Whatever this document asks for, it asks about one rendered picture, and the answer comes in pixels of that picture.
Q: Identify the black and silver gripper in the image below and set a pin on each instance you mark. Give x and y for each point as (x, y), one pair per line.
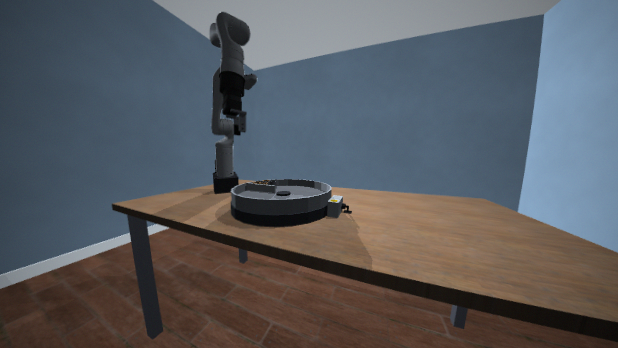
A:
(233, 81)

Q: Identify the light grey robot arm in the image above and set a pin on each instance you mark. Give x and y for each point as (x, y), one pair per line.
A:
(231, 31)

